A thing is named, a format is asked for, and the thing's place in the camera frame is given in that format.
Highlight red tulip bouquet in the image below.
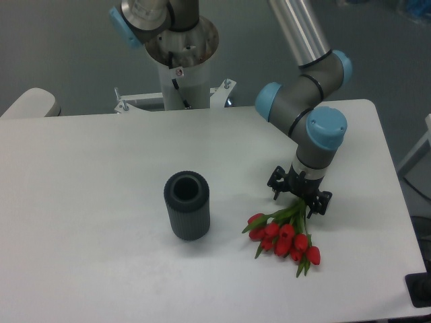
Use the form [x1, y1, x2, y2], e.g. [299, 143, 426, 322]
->
[242, 199, 321, 277]

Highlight black box at table edge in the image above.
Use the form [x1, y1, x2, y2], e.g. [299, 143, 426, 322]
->
[405, 273, 430, 308]

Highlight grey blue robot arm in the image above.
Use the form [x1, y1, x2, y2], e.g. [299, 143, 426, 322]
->
[109, 1, 352, 214]

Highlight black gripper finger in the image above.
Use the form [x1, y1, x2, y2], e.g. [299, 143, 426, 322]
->
[267, 166, 290, 201]
[303, 190, 332, 218]

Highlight white frame at right edge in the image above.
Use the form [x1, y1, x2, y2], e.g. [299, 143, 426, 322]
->
[396, 114, 430, 177]

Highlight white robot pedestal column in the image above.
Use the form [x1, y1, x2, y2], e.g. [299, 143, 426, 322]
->
[158, 63, 210, 110]

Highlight white pedestal base bracket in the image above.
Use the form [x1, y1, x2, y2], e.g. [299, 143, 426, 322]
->
[114, 78, 237, 114]

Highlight black cable on pedestal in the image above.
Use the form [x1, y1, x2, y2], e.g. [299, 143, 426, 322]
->
[167, 50, 191, 110]

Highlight dark grey ribbed vase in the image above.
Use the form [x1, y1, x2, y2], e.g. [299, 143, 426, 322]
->
[164, 171, 211, 241]

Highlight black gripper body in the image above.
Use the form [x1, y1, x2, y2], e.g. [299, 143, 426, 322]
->
[285, 166, 325, 202]

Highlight white chair armrest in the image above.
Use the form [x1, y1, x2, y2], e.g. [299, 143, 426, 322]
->
[1, 87, 61, 120]

